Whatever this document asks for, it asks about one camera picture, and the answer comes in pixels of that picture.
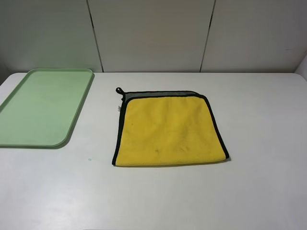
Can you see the yellow towel with black trim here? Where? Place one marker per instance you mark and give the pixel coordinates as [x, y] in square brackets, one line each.
[166, 128]

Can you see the green plastic tray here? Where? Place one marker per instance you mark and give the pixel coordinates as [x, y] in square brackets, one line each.
[42, 110]

